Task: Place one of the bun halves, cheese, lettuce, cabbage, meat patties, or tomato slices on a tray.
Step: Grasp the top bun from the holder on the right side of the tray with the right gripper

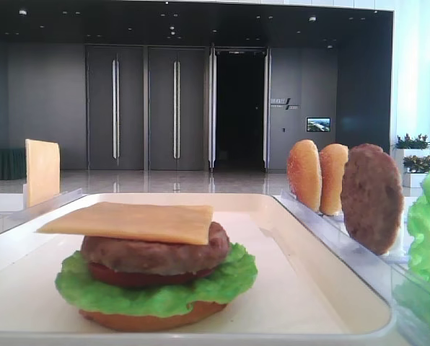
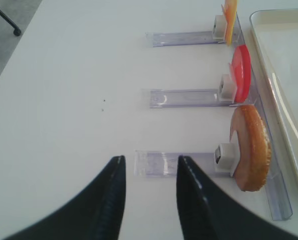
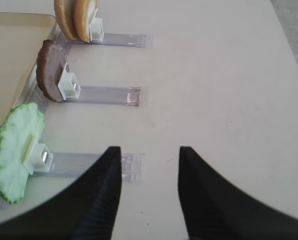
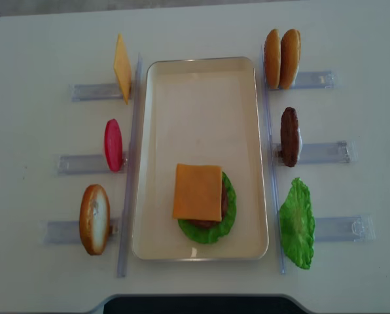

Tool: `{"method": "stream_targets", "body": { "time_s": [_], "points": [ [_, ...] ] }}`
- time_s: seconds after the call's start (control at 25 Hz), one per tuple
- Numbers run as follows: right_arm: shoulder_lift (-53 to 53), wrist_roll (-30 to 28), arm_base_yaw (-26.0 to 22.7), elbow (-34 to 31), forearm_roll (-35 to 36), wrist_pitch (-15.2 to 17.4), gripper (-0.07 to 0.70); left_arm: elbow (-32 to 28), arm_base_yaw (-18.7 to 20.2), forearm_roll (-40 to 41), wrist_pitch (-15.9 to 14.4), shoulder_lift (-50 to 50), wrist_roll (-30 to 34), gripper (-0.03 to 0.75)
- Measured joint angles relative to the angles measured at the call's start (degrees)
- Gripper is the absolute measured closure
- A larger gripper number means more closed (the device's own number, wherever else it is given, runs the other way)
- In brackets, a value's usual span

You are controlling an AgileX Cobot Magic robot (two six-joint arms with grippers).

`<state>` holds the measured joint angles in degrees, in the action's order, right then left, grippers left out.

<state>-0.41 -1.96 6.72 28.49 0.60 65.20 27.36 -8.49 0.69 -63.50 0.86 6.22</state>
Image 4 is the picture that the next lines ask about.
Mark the clear holder under patty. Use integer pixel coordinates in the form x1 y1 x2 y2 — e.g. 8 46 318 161
272 141 357 166

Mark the meat patty on tray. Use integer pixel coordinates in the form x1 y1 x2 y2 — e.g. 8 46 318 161
187 182 228 229

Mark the clear holder under bread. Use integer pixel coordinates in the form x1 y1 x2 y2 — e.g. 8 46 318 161
40 217 122 245

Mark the upright green lettuce leaf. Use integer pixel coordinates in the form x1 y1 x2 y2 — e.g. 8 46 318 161
279 177 315 270

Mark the clear holder under cheese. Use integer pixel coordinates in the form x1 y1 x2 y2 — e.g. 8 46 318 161
69 83 123 101

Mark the upright cheese slice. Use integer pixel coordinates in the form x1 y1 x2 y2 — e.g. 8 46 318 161
113 33 132 104

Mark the upright bread bun left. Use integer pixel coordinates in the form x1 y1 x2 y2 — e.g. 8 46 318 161
79 184 110 256

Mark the upright brown meat patty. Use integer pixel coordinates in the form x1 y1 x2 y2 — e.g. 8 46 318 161
280 107 300 167

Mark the clear holder under buns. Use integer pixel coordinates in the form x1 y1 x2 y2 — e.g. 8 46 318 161
268 68 342 90

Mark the upright red tomato slice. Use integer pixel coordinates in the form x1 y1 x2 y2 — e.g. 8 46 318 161
104 119 123 172

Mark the clear holder under tomato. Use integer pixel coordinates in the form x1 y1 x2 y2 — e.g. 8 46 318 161
54 154 113 175

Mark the clear holder under lettuce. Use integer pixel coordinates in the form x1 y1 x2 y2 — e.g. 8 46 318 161
315 215 376 242

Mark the clear long rail right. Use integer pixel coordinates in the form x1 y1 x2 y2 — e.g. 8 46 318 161
260 45 286 275

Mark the lettuce leaf on tray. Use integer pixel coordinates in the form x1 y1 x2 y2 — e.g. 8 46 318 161
178 172 237 245

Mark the cream rectangular tray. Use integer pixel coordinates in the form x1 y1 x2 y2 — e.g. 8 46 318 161
132 57 269 261

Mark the cheese slice on burger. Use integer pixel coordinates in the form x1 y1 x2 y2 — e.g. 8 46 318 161
173 164 222 222

